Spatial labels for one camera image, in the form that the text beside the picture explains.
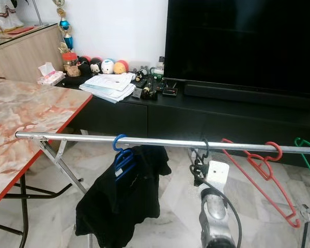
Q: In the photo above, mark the dark grey plastic hanger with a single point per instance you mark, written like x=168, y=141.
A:
x=207, y=150

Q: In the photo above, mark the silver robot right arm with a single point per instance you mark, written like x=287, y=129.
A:
x=216, y=217

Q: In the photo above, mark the blue plastic hanger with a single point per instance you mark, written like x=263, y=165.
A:
x=124, y=161

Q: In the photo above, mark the red plastic hanger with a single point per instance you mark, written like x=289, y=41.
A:
x=279, y=151

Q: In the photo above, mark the green plastic hanger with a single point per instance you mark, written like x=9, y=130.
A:
x=305, y=140

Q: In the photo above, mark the black television console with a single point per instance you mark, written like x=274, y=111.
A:
x=186, y=119

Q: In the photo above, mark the black polo shirt with logo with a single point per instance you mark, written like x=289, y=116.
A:
x=113, y=206

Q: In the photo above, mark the black soundbar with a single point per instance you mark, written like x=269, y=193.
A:
x=243, y=95

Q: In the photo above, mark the black gold trinket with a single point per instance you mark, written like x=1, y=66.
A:
x=149, y=93

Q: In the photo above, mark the small green bottle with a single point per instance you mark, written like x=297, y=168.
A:
x=159, y=71

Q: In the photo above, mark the small black figure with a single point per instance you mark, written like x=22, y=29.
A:
x=139, y=75

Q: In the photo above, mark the stack of white papers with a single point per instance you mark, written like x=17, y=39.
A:
x=106, y=85

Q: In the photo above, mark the orange round plush toy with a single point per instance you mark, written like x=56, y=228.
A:
x=120, y=67

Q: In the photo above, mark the black flat screen television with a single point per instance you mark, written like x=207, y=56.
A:
x=237, y=41

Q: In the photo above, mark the white round plush toy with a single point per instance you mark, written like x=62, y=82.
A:
x=107, y=66

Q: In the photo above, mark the marble pattern folding table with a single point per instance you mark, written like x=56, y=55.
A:
x=31, y=119

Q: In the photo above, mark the red round plush toy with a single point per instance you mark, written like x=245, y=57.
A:
x=83, y=59

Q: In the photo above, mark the glass jar red lid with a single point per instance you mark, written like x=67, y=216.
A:
x=71, y=64

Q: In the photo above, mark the light wooden cabinet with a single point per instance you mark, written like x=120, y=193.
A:
x=20, y=59

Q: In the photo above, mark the pink tissue pack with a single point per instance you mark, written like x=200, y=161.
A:
x=51, y=77

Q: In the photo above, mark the gold blue trophy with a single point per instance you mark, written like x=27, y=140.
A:
x=67, y=40

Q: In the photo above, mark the red booklet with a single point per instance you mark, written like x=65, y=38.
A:
x=20, y=30

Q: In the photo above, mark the white robed figurine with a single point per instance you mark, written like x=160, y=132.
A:
x=2, y=15

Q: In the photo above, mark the silver clothes rack rail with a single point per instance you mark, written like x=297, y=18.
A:
x=150, y=141

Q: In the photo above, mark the silver clothes rack end frame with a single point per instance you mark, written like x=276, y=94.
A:
x=59, y=164
x=305, y=217

